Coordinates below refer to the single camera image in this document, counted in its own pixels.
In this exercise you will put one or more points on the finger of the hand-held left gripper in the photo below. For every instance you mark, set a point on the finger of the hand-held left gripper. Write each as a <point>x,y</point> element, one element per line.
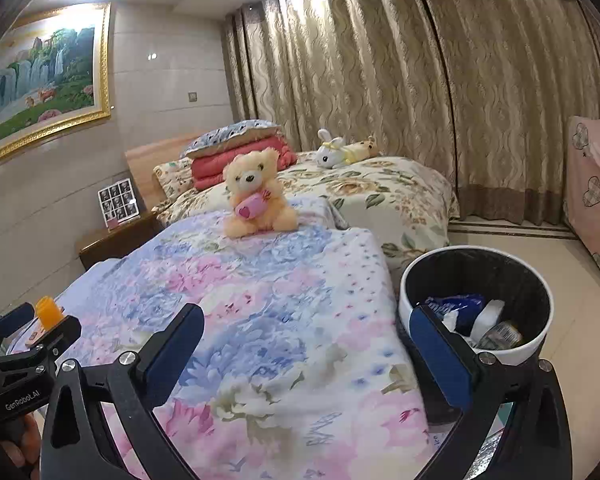
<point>12,320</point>
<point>55,337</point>

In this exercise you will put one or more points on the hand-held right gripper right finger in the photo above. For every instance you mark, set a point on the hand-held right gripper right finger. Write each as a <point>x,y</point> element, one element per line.
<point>440,355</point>

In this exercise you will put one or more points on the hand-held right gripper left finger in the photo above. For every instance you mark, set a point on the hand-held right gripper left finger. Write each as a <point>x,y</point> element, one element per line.
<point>172,355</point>

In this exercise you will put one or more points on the blue snack wrapper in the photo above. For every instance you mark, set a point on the blue snack wrapper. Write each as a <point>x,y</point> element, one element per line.
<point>455,305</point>

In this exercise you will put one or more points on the white trash bin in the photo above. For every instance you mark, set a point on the white trash bin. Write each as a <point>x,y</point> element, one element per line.
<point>480,270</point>

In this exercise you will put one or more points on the person's left hand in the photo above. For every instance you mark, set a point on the person's left hand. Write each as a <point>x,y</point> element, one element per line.
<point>26,435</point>

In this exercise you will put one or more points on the small orange container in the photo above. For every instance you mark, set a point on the small orange container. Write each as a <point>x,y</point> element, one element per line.
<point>49,315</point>

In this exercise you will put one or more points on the wooden nightstand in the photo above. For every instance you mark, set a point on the wooden nightstand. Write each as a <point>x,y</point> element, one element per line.
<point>115,245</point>

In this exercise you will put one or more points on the blue pink floral blanket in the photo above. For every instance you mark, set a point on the blue pink floral blanket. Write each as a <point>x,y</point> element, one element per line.
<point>280,310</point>

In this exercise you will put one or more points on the small pink holder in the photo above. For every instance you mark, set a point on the small pink holder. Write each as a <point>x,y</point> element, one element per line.
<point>112,222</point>

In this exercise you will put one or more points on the cream floral bedspread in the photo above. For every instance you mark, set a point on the cream floral bedspread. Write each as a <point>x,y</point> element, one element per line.
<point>380,195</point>

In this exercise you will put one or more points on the floral pillow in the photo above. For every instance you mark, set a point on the floral pillow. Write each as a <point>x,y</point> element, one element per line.
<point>172,175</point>

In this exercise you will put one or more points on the red folded blanket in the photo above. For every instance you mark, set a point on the red folded blanket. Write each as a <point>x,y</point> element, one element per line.
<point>210,170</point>

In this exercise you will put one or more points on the beige teddy bear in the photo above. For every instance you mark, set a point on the beige teddy bear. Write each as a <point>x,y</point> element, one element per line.
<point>250,175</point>

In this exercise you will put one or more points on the wooden headboard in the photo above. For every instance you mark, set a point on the wooden headboard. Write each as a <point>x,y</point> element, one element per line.
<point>150,160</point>

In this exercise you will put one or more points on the yellow plush toy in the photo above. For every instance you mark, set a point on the yellow plush toy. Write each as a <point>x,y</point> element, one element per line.
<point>362,150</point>

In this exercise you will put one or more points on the blue patterned pillow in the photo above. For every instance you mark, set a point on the blue patterned pillow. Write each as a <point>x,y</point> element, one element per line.
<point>225,135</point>

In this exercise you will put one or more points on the white rabbit plush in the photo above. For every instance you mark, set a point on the white rabbit plush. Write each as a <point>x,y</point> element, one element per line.
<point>330,155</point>

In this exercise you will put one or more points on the pink cloth covered furniture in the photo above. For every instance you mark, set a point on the pink cloth covered furniture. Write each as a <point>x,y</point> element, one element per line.
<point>595,185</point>

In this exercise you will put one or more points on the gold framed landscape painting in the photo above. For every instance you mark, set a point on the gold framed landscape painting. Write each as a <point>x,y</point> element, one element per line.
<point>35,75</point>

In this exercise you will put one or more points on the beige patterned curtain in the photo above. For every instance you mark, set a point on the beige patterned curtain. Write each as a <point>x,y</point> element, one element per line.
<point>520,100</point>
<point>340,70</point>

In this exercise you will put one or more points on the photo grid frame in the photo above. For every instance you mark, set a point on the photo grid frame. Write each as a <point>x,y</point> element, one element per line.
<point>119,202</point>

